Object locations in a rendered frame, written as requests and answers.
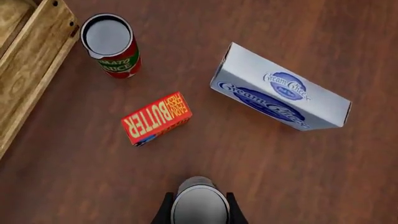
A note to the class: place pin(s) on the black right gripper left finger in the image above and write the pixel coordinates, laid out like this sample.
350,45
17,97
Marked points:
164,210

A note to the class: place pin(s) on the grey alphabet soup tin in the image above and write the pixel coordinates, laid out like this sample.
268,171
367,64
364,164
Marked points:
200,205

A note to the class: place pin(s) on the red tomato sauce tin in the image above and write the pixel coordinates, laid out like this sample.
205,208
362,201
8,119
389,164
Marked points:
113,46

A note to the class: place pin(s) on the white cream cheese box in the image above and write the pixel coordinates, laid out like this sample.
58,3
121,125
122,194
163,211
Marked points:
276,91

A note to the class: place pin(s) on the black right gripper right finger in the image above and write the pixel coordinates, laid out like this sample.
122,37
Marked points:
237,211

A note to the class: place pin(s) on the red butter box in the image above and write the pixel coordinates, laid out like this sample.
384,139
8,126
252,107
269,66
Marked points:
155,119

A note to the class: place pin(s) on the wooden slat tray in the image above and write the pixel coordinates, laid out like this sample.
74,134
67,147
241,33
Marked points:
29,63

